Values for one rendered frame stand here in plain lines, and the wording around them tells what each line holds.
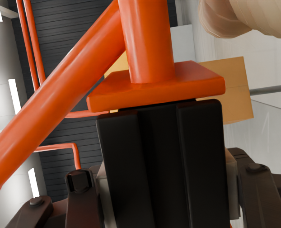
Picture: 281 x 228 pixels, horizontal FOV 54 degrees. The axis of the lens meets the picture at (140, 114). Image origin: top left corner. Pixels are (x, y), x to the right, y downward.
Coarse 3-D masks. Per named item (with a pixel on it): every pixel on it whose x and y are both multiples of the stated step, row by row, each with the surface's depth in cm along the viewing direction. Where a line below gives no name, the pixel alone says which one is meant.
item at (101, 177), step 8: (104, 168) 13; (104, 176) 12; (104, 184) 12; (104, 192) 13; (104, 200) 13; (104, 208) 13; (112, 208) 13; (104, 216) 13; (112, 216) 13; (112, 224) 13
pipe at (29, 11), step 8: (16, 0) 772; (24, 0) 739; (24, 16) 784; (32, 16) 749; (24, 24) 782; (32, 24) 749; (24, 32) 783; (32, 32) 751; (24, 40) 789; (32, 40) 756; (32, 56) 800; (40, 56) 766; (32, 64) 799; (40, 64) 766; (32, 72) 801; (40, 72) 768; (40, 80) 772; (72, 112) 788; (80, 112) 785; (88, 112) 783; (104, 112) 780; (56, 144) 872; (64, 144) 866; (72, 144) 863; (80, 168) 807
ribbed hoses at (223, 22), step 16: (208, 0) 16; (224, 0) 15; (240, 0) 11; (256, 0) 10; (272, 0) 9; (208, 16) 17; (224, 16) 15; (240, 16) 12; (256, 16) 10; (272, 16) 9; (208, 32) 20; (224, 32) 17; (240, 32) 17; (272, 32) 10
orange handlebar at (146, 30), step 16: (128, 0) 12; (144, 0) 11; (160, 0) 12; (128, 16) 12; (144, 16) 11; (160, 16) 12; (128, 32) 12; (144, 32) 12; (160, 32) 12; (128, 48) 12; (144, 48) 12; (160, 48) 12; (128, 64) 13; (144, 64) 12; (160, 64) 12; (144, 80) 12; (160, 80) 12
